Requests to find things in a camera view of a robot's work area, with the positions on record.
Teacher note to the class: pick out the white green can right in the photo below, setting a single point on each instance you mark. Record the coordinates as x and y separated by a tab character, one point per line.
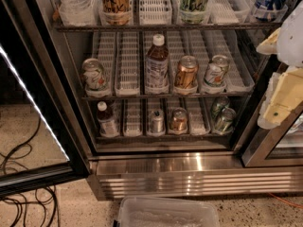
215	73

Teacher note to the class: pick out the clear plastic bin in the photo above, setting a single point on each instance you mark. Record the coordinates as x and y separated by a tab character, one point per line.
164	212

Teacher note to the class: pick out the green can bottom rear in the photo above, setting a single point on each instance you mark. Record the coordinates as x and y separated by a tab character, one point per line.
218	105

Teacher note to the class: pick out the clear water bottle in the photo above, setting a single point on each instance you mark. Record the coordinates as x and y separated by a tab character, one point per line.
77	13

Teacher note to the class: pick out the white green can left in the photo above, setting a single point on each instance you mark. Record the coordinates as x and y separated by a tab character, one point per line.
96	83

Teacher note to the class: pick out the stainless steel display fridge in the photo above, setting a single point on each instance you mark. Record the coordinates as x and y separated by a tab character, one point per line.
194	162

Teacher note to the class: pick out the white green can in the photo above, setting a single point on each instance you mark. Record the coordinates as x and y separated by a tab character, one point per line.
96	83
215	73

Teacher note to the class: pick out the open glass fridge door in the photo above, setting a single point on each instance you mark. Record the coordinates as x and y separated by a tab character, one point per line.
39	57

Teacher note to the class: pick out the gold can middle shelf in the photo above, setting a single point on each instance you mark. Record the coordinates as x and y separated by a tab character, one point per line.
185	82

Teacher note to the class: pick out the silver can bottom shelf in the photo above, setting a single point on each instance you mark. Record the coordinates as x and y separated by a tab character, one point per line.
157	121

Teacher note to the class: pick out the copper can bottom shelf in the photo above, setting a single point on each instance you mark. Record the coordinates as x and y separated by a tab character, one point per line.
178	120

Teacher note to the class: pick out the brown tea bottle middle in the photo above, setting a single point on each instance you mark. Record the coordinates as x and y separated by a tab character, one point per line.
157	66

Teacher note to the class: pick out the closed right fridge door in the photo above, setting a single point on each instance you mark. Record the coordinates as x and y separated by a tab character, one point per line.
276	147

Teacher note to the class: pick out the brown tea bottle bottom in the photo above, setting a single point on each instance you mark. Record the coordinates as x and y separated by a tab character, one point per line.
107	120

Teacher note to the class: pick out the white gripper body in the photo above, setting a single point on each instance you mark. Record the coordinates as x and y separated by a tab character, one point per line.
292	44

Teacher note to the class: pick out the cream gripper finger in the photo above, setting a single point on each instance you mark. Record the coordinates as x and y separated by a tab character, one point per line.
284	93
269	45

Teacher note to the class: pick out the brown tea bottle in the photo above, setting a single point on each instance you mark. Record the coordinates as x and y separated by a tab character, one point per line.
107	120
157	66

